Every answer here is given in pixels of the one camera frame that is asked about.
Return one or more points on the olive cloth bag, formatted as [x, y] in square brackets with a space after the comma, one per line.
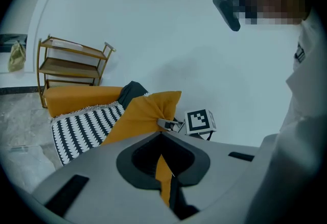
[16, 58]

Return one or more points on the large square orange cushion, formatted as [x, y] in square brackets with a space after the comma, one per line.
[143, 115]

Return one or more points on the wooden shelf rack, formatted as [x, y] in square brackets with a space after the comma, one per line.
[69, 67]

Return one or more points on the person's white shirt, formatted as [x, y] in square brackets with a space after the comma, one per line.
[309, 103]

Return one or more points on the black white patterned blanket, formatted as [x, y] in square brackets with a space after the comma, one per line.
[84, 128]

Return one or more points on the orange bolster cushion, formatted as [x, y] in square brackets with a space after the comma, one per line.
[76, 98]

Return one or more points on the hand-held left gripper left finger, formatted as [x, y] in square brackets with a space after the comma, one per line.
[102, 167]

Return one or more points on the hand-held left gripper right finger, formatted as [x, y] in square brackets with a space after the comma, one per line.
[224, 174]

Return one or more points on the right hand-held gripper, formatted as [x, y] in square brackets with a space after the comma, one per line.
[199, 121]

